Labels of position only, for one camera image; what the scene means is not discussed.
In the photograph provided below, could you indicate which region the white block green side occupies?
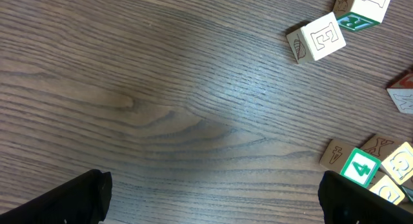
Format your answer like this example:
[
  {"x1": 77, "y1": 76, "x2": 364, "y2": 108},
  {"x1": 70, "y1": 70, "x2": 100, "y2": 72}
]
[{"x1": 333, "y1": 0, "x2": 391, "y2": 32}]

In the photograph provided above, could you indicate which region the green number four block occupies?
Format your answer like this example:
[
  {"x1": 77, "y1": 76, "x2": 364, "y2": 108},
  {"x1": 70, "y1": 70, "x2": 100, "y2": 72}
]
[{"x1": 319, "y1": 138, "x2": 382, "y2": 188}]

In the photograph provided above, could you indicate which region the yellow block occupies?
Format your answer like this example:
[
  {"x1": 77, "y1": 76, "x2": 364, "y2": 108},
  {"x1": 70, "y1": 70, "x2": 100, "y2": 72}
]
[
  {"x1": 360, "y1": 134, "x2": 412, "y2": 185},
  {"x1": 367, "y1": 171, "x2": 405, "y2": 205}
]

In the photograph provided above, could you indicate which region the yellow block lower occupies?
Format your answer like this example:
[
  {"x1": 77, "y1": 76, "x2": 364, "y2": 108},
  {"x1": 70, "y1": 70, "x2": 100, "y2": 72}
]
[{"x1": 367, "y1": 171, "x2": 405, "y2": 205}]

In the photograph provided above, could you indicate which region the white block blue side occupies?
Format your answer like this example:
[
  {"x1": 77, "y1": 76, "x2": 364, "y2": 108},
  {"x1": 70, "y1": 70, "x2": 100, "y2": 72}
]
[{"x1": 387, "y1": 73, "x2": 413, "y2": 114}]

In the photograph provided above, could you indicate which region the white block red side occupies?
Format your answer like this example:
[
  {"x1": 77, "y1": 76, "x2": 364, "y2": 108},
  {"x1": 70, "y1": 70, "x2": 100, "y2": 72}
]
[{"x1": 286, "y1": 12, "x2": 346, "y2": 64}]

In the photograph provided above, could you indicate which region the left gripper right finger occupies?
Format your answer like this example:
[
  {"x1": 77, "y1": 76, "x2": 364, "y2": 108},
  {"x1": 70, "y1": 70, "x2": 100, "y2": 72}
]
[{"x1": 318, "y1": 170, "x2": 412, "y2": 224}]

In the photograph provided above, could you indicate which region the yellow block upper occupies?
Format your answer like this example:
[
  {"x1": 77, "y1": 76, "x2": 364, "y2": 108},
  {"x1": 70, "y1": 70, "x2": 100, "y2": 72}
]
[{"x1": 360, "y1": 134, "x2": 412, "y2": 185}]

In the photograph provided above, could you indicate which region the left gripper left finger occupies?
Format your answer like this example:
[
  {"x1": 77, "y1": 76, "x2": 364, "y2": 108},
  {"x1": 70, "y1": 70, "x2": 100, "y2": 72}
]
[{"x1": 1, "y1": 169, "x2": 112, "y2": 224}]

